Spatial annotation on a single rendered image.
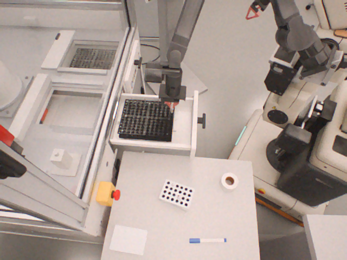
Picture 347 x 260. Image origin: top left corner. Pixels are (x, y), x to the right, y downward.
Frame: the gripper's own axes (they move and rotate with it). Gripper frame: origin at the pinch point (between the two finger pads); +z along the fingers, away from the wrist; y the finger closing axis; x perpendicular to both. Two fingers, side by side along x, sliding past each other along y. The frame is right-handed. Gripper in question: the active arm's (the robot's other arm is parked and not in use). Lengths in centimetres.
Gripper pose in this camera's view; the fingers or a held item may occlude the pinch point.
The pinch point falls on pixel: (171, 105)
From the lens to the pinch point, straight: 94.7
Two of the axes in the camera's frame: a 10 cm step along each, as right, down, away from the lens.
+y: -10.0, -1.0, 0.2
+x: -0.9, 8.6, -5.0
